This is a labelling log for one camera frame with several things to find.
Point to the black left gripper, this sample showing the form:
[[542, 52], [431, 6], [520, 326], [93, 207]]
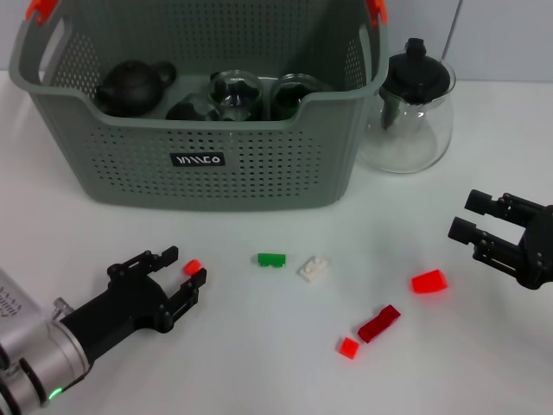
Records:
[[125, 307]]

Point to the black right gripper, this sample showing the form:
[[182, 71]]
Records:
[[540, 255]]

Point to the bright red toy brick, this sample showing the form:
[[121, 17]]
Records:
[[428, 282]]

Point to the green notched toy brick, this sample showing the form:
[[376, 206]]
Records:
[[270, 259]]

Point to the glass teacup with black sleeve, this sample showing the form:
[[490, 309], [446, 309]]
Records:
[[190, 108], [235, 95], [294, 97]]

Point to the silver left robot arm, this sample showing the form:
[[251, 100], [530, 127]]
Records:
[[39, 359]]

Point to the grey perforated storage basket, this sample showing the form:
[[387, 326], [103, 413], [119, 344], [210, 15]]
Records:
[[216, 186]]

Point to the white two-stud toy plate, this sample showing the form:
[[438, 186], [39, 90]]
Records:
[[313, 270]]

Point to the dark red long toy brick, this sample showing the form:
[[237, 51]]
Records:
[[376, 326]]

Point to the glass carafe with black lid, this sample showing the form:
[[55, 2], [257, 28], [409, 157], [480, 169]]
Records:
[[415, 73]]

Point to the dark clay teapot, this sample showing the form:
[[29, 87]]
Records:
[[129, 88]]

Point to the left robot arm with camera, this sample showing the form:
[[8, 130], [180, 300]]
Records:
[[15, 302]]

